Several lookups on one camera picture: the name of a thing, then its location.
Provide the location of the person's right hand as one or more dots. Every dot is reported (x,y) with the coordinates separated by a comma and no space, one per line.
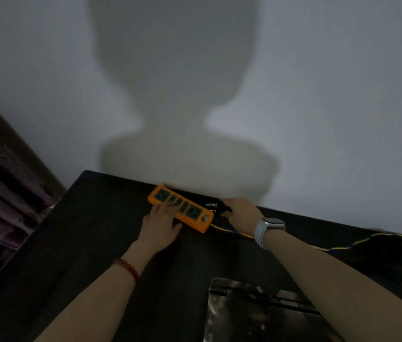
(243,217)

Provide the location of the person's left hand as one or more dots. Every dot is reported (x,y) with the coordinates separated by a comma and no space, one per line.
(158,233)

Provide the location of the person's right fingers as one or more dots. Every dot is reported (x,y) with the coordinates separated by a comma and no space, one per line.
(232,208)

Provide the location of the person's left thumb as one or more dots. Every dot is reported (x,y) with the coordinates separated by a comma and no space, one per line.
(177,230)

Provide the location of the black power plug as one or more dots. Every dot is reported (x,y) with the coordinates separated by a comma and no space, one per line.
(217,207)

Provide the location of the orange power strip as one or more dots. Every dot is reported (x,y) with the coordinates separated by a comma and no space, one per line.
(194,213)

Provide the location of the person's right forearm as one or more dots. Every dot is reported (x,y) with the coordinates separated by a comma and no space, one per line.
(336,292)

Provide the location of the person's left forearm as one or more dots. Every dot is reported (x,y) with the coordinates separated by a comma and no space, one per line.
(101,302)

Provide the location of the white smartwatch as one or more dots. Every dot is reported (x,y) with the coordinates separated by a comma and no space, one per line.
(268,228)

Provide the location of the black rod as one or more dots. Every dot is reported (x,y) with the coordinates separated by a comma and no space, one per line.
(265,299)

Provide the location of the clear plastic bag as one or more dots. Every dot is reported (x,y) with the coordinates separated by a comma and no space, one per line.
(243,320)

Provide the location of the dark wooden frame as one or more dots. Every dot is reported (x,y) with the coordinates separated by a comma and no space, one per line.
(15,138)

